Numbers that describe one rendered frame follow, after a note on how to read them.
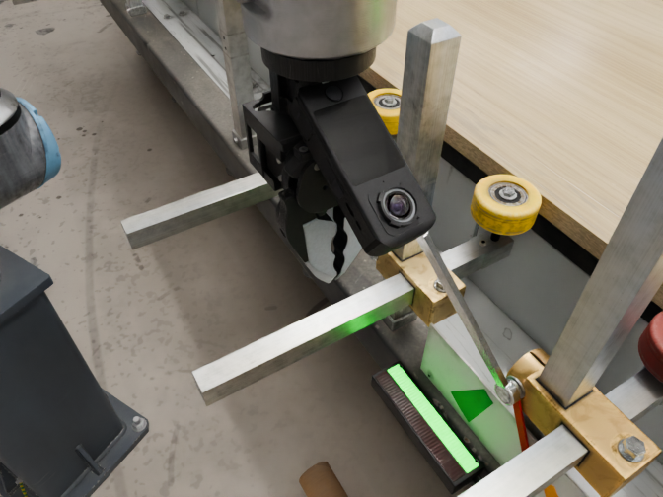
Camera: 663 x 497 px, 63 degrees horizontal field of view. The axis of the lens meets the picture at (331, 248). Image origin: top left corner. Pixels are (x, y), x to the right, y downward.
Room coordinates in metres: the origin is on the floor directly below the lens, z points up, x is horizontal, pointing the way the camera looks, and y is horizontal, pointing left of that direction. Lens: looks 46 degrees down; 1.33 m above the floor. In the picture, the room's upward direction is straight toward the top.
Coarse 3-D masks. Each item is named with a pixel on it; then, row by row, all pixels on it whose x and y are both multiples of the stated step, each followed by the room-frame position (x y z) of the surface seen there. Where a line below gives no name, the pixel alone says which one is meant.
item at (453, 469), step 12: (384, 372) 0.39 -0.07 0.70; (384, 384) 0.37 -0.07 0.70; (396, 384) 0.37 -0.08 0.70; (396, 396) 0.35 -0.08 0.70; (408, 408) 0.33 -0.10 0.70; (408, 420) 0.32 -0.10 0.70; (420, 420) 0.32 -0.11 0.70; (420, 432) 0.30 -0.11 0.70; (432, 432) 0.30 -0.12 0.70; (432, 444) 0.29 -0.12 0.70; (444, 456) 0.27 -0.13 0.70; (444, 468) 0.26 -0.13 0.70; (456, 468) 0.26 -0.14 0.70; (456, 480) 0.25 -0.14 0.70
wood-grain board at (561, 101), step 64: (448, 0) 1.12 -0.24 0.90; (512, 0) 1.12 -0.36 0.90; (576, 0) 1.12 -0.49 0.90; (640, 0) 1.12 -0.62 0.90; (384, 64) 0.85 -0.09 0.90; (512, 64) 0.85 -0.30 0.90; (576, 64) 0.85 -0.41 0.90; (640, 64) 0.85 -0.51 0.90; (448, 128) 0.67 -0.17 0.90; (512, 128) 0.66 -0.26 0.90; (576, 128) 0.66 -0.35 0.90; (640, 128) 0.66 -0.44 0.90; (576, 192) 0.52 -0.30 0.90
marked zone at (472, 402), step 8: (456, 392) 0.34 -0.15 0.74; (464, 392) 0.33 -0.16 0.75; (472, 392) 0.32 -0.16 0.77; (480, 392) 0.31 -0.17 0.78; (456, 400) 0.33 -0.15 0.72; (464, 400) 0.33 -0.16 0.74; (472, 400) 0.32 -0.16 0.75; (480, 400) 0.31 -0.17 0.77; (488, 400) 0.30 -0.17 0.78; (464, 408) 0.32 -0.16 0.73; (472, 408) 0.31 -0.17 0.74; (480, 408) 0.31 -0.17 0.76; (472, 416) 0.31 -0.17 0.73
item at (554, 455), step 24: (624, 384) 0.28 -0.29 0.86; (648, 384) 0.28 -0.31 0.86; (624, 408) 0.25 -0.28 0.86; (648, 408) 0.26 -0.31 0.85; (552, 432) 0.23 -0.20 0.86; (528, 456) 0.21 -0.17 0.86; (552, 456) 0.21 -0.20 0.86; (576, 456) 0.21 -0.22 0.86; (480, 480) 0.18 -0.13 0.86; (504, 480) 0.18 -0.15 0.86; (528, 480) 0.18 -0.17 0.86; (552, 480) 0.19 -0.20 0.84
